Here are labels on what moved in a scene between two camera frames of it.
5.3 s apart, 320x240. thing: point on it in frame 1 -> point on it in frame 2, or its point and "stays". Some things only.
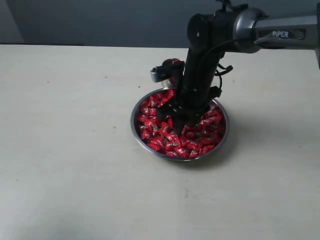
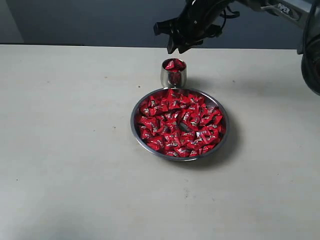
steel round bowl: [177, 158] stays
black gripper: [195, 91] -> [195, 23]
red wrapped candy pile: [161, 135] stays
